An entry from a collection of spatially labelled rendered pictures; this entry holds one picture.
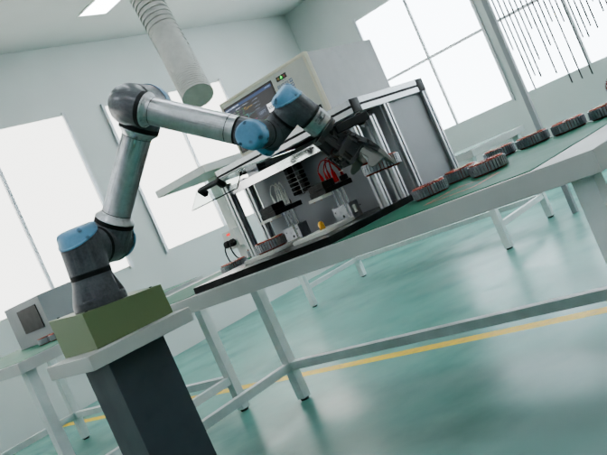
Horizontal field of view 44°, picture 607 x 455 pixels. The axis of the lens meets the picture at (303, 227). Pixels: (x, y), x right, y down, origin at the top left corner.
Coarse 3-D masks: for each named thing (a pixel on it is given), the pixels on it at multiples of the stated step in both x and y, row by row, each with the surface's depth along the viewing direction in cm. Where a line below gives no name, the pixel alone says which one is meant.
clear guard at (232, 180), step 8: (288, 152) 255; (264, 160) 245; (272, 160) 260; (240, 168) 237; (248, 168) 250; (256, 168) 264; (224, 176) 243; (232, 176) 239; (232, 184) 236; (216, 192) 242; (224, 192) 238; (200, 200) 248; (208, 200) 244; (192, 208) 250
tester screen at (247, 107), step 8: (264, 88) 252; (272, 88) 250; (256, 96) 255; (264, 96) 253; (272, 96) 251; (240, 104) 261; (248, 104) 258; (256, 104) 256; (264, 104) 254; (232, 112) 264; (240, 112) 262; (248, 112) 260; (256, 112) 258
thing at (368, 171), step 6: (396, 156) 206; (366, 162) 207; (378, 162) 205; (384, 162) 204; (390, 162) 204; (396, 162) 205; (360, 168) 210; (366, 168) 206; (372, 168) 205; (378, 168) 204; (384, 168) 206; (366, 174) 207; (372, 174) 206
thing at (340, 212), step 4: (352, 200) 246; (356, 200) 247; (348, 204) 244; (352, 204) 245; (356, 204) 246; (336, 208) 247; (340, 208) 246; (344, 208) 245; (348, 208) 244; (336, 212) 248; (340, 212) 247; (344, 212) 246; (352, 212) 244; (360, 212) 247; (336, 216) 248; (340, 216) 247; (344, 216) 246; (348, 216) 245; (356, 216) 245; (340, 220) 248
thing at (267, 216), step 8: (280, 200) 259; (264, 208) 257; (272, 208) 255; (280, 208) 257; (288, 208) 260; (264, 216) 258; (272, 216) 256; (280, 216) 256; (296, 216) 262; (288, 224) 265
